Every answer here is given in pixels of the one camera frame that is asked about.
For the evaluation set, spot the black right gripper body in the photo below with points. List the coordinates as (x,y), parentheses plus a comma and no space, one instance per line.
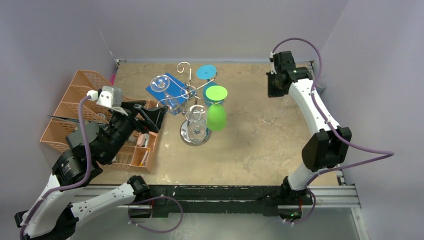
(274,86)

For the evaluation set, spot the green plastic wine glass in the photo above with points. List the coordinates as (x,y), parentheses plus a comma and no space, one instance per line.
(217,115)

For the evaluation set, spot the clear wine glass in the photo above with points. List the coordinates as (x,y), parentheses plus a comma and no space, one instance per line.
(196,128)
(160,84)
(275,108)

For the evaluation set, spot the orange plastic desk organizer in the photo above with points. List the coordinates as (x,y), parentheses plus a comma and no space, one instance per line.
(136,154)

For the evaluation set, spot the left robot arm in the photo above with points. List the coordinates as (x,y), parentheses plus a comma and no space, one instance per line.
(92,145)

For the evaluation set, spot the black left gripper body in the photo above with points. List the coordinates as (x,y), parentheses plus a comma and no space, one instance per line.
(124,127)

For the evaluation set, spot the blue plastic wine glass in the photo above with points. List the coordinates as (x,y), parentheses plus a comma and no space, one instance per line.
(207,72)

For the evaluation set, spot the chrome wine glass rack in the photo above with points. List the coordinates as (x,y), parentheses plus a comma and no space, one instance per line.
(187,95)

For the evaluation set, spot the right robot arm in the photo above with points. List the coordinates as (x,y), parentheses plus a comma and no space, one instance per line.
(327,146)

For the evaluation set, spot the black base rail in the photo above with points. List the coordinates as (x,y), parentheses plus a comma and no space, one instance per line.
(267,200)

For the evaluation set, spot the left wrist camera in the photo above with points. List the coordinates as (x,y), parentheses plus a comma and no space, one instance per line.
(109,97)

